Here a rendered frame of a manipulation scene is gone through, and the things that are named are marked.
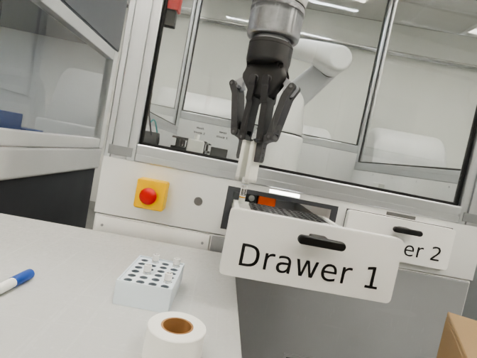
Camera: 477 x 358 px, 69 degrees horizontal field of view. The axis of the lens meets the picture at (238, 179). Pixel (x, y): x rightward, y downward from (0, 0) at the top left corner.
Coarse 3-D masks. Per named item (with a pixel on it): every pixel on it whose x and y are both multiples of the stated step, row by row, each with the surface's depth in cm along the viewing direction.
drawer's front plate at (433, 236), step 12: (348, 216) 89; (360, 216) 89; (372, 216) 89; (384, 216) 90; (360, 228) 89; (372, 228) 89; (384, 228) 89; (420, 228) 90; (432, 228) 90; (444, 228) 90; (408, 240) 90; (420, 240) 90; (432, 240) 90; (444, 240) 90; (408, 252) 90; (420, 252) 90; (432, 252) 90; (444, 252) 90; (420, 264) 90; (432, 264) 91; (444, 264) 91
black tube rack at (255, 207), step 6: (252, 204) 85; (258, 204) 87; (258, 210) 76; (264, 210) 78; (270, 210) 80; (276, 210) 82; (282, 210) 84; (288, 210) 86; (294, 210) 88; (288, 216) 77; (294, 216) 79; (300, 216) 80; (306, 216) 82; (312, 216) 84; (318, 216) 86; (324, 222) 78
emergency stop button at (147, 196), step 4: (144, 188) 82; (148, 188) 81; (140, 192) 81; (144, 192) 81; (148, 192) 81; (152, 192) 81; (140, 196) 81; (144, 196) 81; (148, 196) 81; (152, 196) 81; (156, 196) 82; (144, 200) 81; (148, 200) 81; (152, 200) 81; (148, 204) 81
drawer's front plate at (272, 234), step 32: (256, 224) 55; (288, 224) 56; (320, 224) 56; (224, 256) 56; (288, 256) 56; (320, 256) 56; (352, 256) 56; (384, 256) 57; (320, 288) 57; (352, 288) 57; (384, 288) 57
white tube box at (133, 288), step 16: (144, 256) 63; (128, 272) 55; (160, 272) 59; (176, 272) 59; (128, 288) 51; (144, 288) 51; (160, 288) 51; (176, 288) 57; (128, 304) 51; (144, 304) 51; (160, 304) 51
